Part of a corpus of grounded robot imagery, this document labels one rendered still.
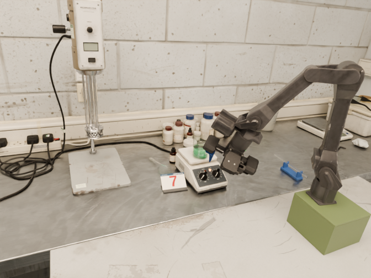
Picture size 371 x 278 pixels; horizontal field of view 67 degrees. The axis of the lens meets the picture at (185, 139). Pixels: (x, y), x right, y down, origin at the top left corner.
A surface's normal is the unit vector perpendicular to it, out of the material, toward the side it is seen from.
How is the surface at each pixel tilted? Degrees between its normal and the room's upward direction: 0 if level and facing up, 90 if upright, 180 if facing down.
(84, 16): 90
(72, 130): 90
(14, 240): 0
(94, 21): 90
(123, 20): 90
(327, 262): 0
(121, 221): 0
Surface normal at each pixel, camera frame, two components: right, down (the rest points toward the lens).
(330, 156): -0.27, -0.13
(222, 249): 0.07, -0.90
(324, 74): -0.75, 0.29
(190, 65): 0.40, 0.41
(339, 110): -0.33, 0.38
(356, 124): -0.90, 0.18
